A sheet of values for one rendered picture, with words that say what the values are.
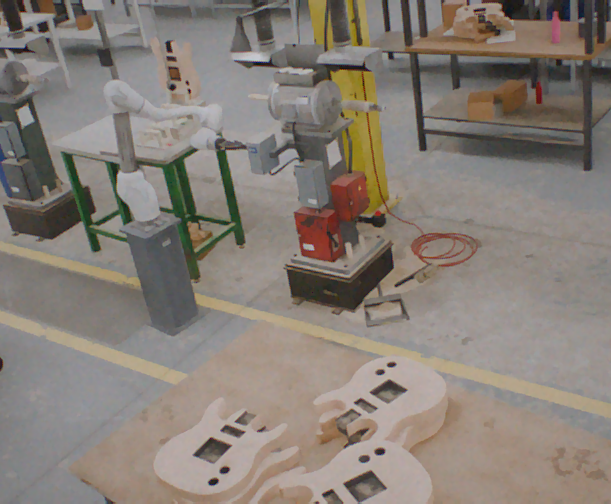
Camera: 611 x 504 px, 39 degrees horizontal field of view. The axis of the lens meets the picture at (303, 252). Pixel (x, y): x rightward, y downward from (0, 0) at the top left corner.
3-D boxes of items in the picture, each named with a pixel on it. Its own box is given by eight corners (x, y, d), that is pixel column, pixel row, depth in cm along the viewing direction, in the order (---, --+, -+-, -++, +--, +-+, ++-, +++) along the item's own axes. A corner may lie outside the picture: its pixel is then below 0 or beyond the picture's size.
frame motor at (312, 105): (348, 117, 512) (342, 74, 499) (322, 134, 494) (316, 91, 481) (293, 111, 535) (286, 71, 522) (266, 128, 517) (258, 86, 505)
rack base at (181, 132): (196, 132, 586) (193, 119, 582) (180, 141, 575) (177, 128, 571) (167, 128, 602) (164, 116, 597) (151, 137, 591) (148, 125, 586)
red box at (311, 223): (344, 254, 536) (335, 201, 518) (333, 264, 527) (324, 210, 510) (311, 247, 550) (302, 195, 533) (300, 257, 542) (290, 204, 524)
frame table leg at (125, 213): (146, 266, 631) (113, 151, 588) (140, 269, 627) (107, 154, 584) (140, 264, 634) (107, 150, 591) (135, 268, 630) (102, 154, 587)
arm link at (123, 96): (147, 97, 495) (139, 92, 506) (120, 81, 485) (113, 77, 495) (136, 117, 496) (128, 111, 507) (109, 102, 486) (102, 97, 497)
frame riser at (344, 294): (401, 269, 570) (397, 235, 558) (350, 318, 529) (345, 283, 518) (336, 255, 599) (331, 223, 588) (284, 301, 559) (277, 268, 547)
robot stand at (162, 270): (173, 337, 543) (145, 239, 509) (146, 324, 561) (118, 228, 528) (206, 315, 559) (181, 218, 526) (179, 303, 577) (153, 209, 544)
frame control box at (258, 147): (306, 172, 516) (299, 131, 503) (285, 187, 501) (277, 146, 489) (274, 167, 530) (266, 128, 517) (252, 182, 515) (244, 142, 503)
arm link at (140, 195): (139, 224, 515) (129, 191, 504) (129, 214, 529) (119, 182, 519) (164, 215, 520) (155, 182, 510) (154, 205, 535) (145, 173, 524)
